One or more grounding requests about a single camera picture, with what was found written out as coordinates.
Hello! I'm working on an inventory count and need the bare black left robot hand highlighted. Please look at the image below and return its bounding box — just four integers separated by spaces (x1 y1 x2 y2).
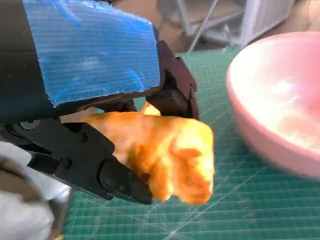
0 0 200 206

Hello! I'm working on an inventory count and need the long toasted bread loaf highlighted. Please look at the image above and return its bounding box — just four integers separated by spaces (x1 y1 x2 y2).
81 101 216 206

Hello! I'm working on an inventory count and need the pink bowl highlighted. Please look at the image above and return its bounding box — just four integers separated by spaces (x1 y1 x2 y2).
226 31 320 180

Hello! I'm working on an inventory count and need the grey office chair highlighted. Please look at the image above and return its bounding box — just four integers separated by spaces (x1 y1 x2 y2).
157 0 246 52

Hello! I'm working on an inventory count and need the white perforated cabinet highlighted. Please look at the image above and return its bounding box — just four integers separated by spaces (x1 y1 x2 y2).
239 0 297 33

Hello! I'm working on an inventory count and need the green cutting mat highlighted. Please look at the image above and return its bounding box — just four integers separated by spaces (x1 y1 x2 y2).
62 47 320 240

